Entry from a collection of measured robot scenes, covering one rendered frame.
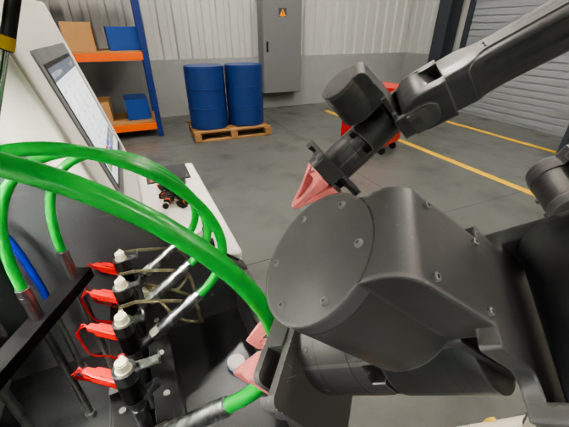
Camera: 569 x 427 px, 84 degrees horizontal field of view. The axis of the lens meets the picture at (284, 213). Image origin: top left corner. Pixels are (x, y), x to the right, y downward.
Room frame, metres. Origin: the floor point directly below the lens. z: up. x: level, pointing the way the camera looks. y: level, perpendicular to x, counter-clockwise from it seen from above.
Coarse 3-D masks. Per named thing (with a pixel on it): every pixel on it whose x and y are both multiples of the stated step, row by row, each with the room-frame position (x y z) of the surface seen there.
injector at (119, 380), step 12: (132, 360) 0.25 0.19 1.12; (132, 372) 0.24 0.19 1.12; (120, 384) 0.23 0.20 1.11; (132, 384) 0.23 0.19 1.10; (156, 384) 0.25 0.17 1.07; (132, 396) 0.23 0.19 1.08; (144, 396) 0.24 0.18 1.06; (132, 408) 0.23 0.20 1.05; (144, 408) 0.24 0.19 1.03; (144, 420) 0.24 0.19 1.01
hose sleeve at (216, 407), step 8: (216, 400) 0.17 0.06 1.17; (200, 408) 0.17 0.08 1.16; (208, 408) 0.17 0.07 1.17; (216, 408) 0.16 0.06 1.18; (224, 408) 0.16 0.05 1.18; (184, 416) 0.17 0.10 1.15; (192, 416) 0.16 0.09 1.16; (200, 416) 0.16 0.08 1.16; (208, 416) 0.16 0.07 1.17; (216, 416) 0.16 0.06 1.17; (224, 416) 0.16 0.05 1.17; (168, 424) 0.17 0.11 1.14; (176, 424) 0.16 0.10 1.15; (184, 424) 0.16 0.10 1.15; (192, 424) 0.16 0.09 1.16; (200, 424) 0.16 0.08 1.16; (208, 424) 0.16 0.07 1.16
